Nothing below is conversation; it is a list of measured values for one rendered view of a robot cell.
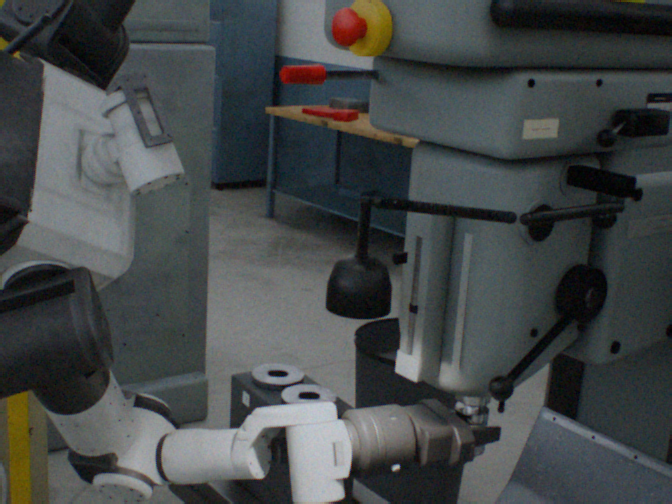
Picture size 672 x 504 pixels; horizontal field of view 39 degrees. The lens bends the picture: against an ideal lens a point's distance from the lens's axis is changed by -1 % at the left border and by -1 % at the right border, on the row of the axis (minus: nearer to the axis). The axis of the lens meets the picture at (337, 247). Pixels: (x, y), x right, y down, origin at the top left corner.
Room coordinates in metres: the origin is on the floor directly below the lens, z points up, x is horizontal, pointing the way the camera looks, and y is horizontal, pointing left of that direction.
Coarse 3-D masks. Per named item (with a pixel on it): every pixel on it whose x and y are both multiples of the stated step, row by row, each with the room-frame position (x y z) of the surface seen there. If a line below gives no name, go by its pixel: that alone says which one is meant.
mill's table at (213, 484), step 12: (216, 480) 1.48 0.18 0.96; (228, 480) 1.49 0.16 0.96; (180, 492) 1.55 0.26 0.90; (192, 492) 1.51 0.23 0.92; (204, 492) 1.49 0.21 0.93; (216, 492) 1.45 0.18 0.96; (228, 492) 1.45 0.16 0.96; (240, 492) 1.45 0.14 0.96; (360, 492) 1.48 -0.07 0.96; (372, 492) 1.48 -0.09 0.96
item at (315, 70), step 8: (280, 72) 1.09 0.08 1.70; (288, 72) 1.08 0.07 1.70; (296, 72) 1.09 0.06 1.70; (304, 72) 1.09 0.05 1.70; (312, 72) 1.10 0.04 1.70; (320, 72) 1.11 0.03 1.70; (328, 72) 1.12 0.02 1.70; (336, 72) 1.13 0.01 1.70; (344, 72) 1.14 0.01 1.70; (352, 72) 1.14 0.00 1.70; (360, 72) 1.15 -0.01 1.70; (368, 72) 1.16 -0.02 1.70; (376, 72) 1.17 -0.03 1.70; (288, 80) 1.08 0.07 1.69; (296, 80) 1.09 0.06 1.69; (304, 80) 1.09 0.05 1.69; (312, 80) 1.10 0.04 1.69; (320, 80) 1.11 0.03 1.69
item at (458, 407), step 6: (456, 408) 1.17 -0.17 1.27; (462, 408) 1.17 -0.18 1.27; (480, 408) 1.17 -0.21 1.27; (486, 408) 1.18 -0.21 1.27; (456, 414) 1.17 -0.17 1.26; (462, 414) 1.16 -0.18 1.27; (468, 414) 1.16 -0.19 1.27; (474, 414) 1.16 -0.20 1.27; (480, 414) 1.16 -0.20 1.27; (486, 414) 1.16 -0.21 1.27; (468, 420) 1.16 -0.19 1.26; (474, 420) 1.15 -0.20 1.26; (480, 420) 1.16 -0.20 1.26
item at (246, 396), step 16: (256, 368) 1.53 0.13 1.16; (272, 368) 1.53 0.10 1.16; (288, 368) 1.53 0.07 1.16; (240, 384) 1.49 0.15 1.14; (256, 384) 1.48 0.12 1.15; (272, 384) 1.46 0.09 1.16; (288, 384) 1.47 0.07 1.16; (304, 384) 1.50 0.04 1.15; (240, 400) 1.49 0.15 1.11; (256, 400) 1.45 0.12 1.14; (272, 400) 1.43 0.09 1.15; (288, 400) 1.40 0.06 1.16; (304, 400) 1.41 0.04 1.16; (320, 400) 1.41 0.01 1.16; (336, 400) 1.43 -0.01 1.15; (240, 416) 1.49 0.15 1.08; (272, 464) 1.40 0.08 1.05; (288, 464) 1.36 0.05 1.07; (240, 480) 1.48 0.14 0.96; (256, 480) 1.44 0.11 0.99; (272, 480) 1.39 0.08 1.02; (288, 480) 1.35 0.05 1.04; (352, 480) 1.41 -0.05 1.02; (256, 496) 1.43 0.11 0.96; (272, 496) 1.39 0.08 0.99; (288, 496) 1.35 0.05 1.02
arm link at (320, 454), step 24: (288, 432) 1.07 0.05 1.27; (312, 432) 1.06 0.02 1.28; (336, 432) 1.07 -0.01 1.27; (360, 432) 1.08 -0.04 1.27; (288, 456) 1.07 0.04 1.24; (312, 456) 1.04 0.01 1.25; (336, 456) 1.05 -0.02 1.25; (360, 456) 1.07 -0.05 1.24; (384, 456) 1.07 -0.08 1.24; (312, 480) 1.03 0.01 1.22; (336, 480) 1.04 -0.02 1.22
